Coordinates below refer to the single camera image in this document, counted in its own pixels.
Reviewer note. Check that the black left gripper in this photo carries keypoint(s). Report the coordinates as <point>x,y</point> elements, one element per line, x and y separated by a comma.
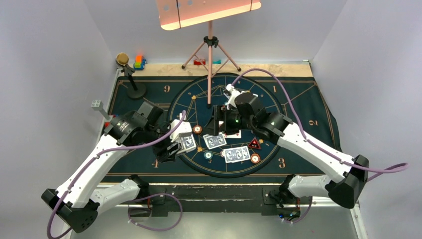
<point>163,154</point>

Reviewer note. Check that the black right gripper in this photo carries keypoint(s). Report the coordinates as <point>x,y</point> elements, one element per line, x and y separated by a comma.
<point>221,112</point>

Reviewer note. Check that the blue playing card box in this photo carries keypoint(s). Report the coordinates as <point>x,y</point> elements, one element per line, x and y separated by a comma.
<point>188,144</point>

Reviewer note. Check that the face up red card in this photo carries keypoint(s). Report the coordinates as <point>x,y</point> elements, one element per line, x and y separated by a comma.
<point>235,135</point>

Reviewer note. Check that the red triangular dealer button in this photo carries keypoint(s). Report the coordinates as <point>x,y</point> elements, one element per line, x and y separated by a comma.
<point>254,144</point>

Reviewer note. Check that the orange poker chip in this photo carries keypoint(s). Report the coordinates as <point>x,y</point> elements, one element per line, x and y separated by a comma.
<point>197,129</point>
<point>255,158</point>

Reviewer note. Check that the green poker chip stack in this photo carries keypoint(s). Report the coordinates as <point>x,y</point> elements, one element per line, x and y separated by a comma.
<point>208,155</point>

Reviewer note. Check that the blue backed playing card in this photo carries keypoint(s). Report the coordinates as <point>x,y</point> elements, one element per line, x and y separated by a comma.
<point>242,153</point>
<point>229,155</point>
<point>214,141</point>

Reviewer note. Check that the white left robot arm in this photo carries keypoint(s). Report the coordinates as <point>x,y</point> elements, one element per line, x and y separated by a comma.
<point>78,203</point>

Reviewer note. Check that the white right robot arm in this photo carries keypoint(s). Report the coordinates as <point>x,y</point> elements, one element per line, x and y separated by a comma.
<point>344,176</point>

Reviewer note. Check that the round dark poker mat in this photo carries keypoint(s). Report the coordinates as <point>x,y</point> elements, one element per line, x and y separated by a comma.
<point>192,98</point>

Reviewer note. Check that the dark green poker mat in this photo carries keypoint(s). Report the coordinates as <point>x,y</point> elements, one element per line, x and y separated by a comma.
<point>297,95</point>

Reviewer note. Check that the round brass bell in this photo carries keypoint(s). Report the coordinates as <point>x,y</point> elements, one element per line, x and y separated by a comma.
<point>137,90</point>

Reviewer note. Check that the red teal toy blocks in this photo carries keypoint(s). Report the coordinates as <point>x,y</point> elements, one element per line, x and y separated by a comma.
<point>202,61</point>

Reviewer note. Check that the colourful toy brick train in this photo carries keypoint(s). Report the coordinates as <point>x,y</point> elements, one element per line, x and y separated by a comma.
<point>140,62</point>

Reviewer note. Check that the pink music stand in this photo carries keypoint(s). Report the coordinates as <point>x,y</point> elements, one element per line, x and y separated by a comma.
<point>177,14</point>

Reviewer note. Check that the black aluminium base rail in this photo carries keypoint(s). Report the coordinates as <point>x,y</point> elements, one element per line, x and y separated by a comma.
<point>159,200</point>

